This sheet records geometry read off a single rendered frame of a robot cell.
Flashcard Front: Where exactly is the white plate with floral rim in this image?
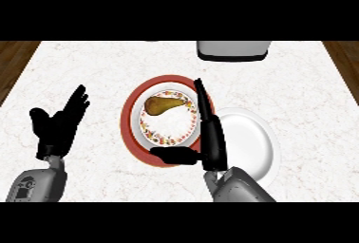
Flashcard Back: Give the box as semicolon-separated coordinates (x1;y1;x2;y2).
130;82;204;150

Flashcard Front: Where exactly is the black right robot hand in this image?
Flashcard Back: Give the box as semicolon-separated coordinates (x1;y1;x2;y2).
149;78;230;173

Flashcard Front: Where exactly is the plain white plate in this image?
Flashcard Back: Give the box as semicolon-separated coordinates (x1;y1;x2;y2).
214;107;280;191

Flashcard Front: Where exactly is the brown-green pear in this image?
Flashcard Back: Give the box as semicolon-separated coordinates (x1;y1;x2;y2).
143;96;189;117

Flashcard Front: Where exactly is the grey appliance with black base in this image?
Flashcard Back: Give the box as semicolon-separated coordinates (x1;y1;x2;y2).
195;41;273;63

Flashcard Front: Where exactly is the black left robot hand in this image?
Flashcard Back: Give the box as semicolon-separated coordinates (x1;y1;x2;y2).
28;84;91;161

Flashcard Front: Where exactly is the red round placemat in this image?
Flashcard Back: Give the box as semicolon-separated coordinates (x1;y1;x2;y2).
119;74;217;168

